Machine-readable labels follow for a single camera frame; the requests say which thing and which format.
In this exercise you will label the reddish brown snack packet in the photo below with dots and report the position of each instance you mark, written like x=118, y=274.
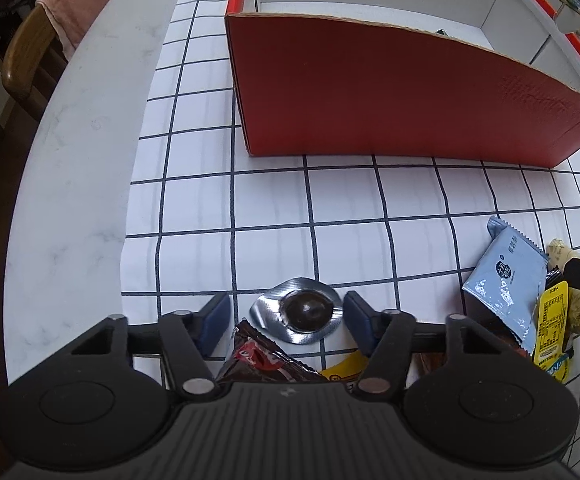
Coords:
x=430, y=362

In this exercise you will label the yellow labelled snack packet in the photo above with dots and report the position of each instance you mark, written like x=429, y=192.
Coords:
x=552, y=325

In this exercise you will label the dark red snack packet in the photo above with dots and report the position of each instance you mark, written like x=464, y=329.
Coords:
x=260, y=360

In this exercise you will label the pink towel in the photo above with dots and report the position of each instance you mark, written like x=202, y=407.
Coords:
x=70, y=0

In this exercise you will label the red cardboard box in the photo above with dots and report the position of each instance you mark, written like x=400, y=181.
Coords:
x=370, y=85

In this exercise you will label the light blue snack packet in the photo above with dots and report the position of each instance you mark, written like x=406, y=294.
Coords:
x=505, y=280

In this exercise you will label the silver foil jelly cup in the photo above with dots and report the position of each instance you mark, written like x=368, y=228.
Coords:
x=305, y=310

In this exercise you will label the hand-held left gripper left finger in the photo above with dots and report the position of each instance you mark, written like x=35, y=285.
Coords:
x=215, y=325

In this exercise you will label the white grid tablecloth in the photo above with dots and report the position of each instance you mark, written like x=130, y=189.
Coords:
x=270, y=200

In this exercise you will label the wooden chair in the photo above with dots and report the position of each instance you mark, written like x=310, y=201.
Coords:
x=20, y=50

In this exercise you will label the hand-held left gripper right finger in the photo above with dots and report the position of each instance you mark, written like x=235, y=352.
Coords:
x=359, y=321

